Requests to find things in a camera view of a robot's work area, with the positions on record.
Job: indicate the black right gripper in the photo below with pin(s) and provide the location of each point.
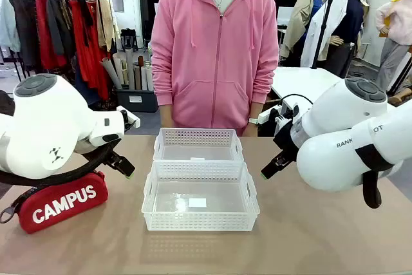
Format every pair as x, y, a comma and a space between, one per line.
287, 141

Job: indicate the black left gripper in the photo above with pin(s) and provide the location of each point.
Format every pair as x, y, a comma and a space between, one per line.
116, 158

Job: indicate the red Campus pencil pouch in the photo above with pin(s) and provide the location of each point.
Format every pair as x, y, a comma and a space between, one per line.
64, 204

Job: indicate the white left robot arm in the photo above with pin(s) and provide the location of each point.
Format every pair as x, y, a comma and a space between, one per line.
48, 127

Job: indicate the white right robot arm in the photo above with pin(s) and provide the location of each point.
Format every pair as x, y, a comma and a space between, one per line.
347, 127

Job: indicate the person's left hand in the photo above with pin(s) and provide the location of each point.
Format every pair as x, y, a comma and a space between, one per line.
251, 129

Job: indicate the person's right hand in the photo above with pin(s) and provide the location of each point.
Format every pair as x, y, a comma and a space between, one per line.
166, 117

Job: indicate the white wristwatch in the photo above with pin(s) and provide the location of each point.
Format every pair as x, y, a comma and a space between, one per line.
253, 121

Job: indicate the black storage bin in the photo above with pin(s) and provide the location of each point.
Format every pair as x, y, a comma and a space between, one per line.
136, 101

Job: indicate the white perforated basket, plain floor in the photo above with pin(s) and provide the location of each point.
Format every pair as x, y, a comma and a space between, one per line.
198, 141

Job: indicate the white perforated basket, floor sticker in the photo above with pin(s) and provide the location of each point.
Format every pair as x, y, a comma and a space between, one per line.
199, 217

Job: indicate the white paper roll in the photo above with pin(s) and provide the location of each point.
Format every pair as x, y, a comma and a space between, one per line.
148, 78

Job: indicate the white background table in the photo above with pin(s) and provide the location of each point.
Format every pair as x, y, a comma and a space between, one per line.
302, 78

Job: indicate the slanted grey paper roll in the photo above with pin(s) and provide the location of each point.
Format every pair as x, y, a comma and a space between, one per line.
111, 73

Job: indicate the brown paper roll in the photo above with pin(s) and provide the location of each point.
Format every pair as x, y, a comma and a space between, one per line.
140, 72

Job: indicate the tall grey paper roll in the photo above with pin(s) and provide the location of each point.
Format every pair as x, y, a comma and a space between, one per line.
130, 69

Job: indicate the long red hanging dress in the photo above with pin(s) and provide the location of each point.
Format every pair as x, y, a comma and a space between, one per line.
91, 62

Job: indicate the person in pink hoodie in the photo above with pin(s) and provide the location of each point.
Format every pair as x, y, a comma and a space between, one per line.
214, 62

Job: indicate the black folding stool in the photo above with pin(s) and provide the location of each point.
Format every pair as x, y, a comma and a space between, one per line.
129, 40

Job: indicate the black jacket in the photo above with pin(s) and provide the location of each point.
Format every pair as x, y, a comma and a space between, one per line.
5, 102

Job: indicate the beige hanging garment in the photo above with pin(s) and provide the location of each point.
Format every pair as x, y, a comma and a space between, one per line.
106, 24

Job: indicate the black tripod pole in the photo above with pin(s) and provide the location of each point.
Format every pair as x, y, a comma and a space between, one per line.
323, 30

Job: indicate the mannequin in beige coat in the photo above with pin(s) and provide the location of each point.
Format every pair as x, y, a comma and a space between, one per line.
302, 20

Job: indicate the mannequin in white coat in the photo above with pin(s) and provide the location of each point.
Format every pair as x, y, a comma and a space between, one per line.
341, 30

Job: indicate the red hanging jacket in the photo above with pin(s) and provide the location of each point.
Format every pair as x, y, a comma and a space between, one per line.
45, 36

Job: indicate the grey hanging garment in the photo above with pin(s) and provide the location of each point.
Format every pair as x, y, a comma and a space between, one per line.
58, 24

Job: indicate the dark brown hanging garment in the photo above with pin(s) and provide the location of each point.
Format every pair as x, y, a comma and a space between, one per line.
27, 30

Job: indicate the mannequin in pink top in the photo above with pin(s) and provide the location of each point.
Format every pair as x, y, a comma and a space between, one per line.
396, 30

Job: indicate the light blue hanging garment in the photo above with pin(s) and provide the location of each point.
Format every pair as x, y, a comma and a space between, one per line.
8, 20

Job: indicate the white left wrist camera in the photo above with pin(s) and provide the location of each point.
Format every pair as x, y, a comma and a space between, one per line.
130, 118

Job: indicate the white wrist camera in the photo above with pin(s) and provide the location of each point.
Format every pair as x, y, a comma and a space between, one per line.
130, 118
267, 116

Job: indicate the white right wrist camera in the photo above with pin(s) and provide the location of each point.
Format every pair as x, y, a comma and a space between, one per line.
267, 116

